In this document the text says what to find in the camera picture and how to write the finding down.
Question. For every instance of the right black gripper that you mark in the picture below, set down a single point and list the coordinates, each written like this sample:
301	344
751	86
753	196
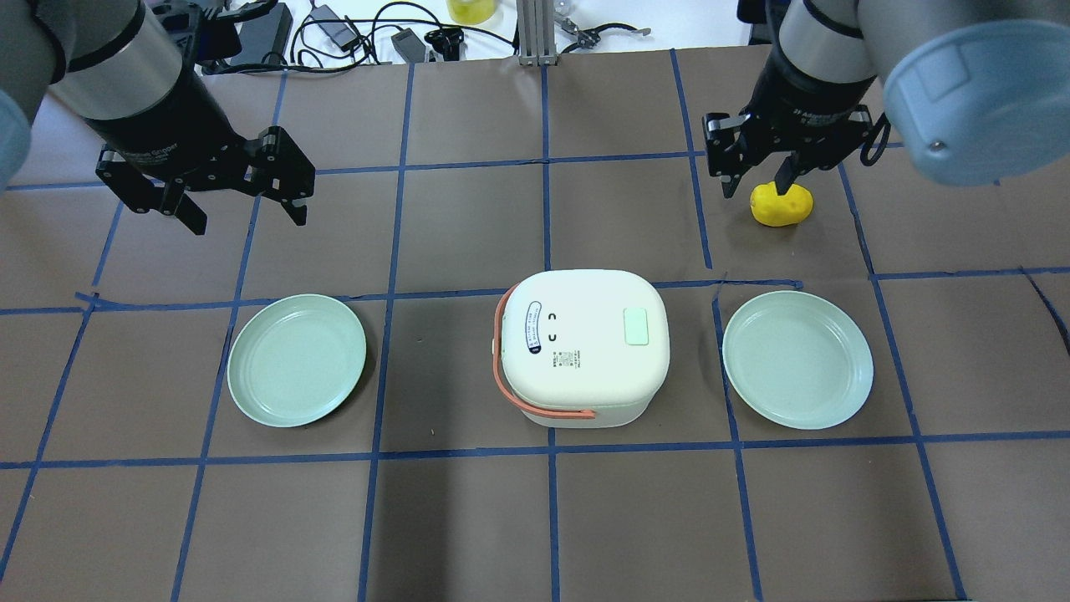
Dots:
796	106

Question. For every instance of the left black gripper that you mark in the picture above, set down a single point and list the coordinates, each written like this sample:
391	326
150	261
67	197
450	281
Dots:
164	115

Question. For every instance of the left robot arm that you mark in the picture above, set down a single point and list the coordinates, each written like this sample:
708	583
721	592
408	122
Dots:
128	70

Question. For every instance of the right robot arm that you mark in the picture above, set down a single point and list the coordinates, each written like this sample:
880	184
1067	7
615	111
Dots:
977	90

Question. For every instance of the white rice cooker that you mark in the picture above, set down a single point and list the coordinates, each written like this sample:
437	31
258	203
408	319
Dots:
581	348

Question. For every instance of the yellow lemon toy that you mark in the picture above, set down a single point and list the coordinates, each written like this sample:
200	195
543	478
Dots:
772	209

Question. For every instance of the black power adapter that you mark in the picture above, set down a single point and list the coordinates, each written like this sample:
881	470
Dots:
264	39

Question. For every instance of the left green plate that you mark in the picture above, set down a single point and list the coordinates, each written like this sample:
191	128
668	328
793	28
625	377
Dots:
296	360

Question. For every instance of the green plate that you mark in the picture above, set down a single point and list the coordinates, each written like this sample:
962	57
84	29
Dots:
798	360
296	360

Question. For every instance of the right green plate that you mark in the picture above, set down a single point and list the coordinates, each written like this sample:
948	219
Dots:
798	360

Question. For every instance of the brown paper mat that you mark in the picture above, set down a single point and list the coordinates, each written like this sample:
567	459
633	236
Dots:
129	474

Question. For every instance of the yellow tape roll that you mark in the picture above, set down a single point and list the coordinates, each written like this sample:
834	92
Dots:
471	12

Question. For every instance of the aluminium frame post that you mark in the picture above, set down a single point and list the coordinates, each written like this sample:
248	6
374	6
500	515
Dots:
537	41

